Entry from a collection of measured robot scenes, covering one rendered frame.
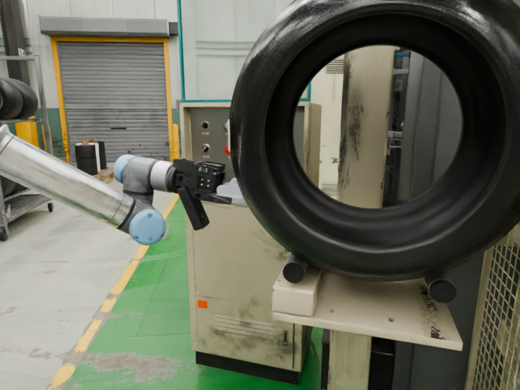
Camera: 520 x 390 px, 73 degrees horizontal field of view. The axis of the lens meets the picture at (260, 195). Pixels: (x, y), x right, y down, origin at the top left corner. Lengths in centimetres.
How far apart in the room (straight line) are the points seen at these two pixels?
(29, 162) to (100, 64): 961
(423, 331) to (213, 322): 116
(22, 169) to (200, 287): 113
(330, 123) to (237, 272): 284
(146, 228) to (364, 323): 49
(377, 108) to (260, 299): 98
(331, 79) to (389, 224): 333
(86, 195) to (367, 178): 72
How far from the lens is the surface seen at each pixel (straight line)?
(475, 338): 127
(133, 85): 1007
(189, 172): 85
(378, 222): 95
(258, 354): 179
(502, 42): 67
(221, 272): 164
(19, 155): 77
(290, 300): 77
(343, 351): 127
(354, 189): 105
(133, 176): 91
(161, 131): 996
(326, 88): 416
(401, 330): 80
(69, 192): 77
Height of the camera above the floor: 122
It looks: 13 degrees down
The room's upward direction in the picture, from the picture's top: straight up
